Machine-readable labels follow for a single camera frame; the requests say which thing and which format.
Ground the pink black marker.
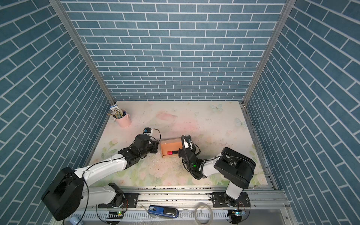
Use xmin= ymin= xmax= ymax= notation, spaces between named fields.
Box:
xmin=167 ymin=151 xmax=179 ymax=155

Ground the pink paper box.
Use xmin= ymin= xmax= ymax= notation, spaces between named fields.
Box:
xmin=160 ymin=137 xmax=183 ymax=158

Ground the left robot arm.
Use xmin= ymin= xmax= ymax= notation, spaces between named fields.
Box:
xmin=41 ymin=134 xmax=159 ymax=221

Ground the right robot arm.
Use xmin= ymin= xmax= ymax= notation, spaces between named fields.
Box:
xmin=178 ymin=147 xmax=256 ymax=207

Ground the pink pen cup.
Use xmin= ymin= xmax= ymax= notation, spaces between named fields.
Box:
xmin=114 ymin=111 xmax=132 ymax=128

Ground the blue handheld device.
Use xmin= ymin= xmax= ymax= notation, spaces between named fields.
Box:
xmin=148 ymin=205 xmax=179 ymax=219

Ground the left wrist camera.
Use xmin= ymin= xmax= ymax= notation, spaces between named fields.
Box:
xmin=143 ymin=127 xmax=152 ymax=134

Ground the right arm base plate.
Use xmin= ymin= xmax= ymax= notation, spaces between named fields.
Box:
xmin=210 ymin=192 xmax=251 ymax=208

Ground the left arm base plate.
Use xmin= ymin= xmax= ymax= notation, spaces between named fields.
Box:
xmin=97 ymin=193 xmax=139 ymax=209

